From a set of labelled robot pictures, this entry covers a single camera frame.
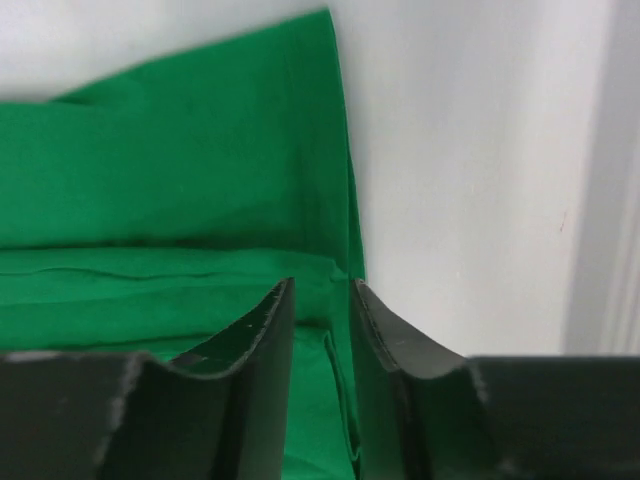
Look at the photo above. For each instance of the green t shirt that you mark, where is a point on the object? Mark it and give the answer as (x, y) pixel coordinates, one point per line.
(151, 208)

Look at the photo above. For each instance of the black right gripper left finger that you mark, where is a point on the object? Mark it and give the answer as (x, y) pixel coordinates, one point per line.
(216, 411)

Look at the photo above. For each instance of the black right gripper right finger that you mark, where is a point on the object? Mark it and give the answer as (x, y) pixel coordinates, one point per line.
(426, 412)

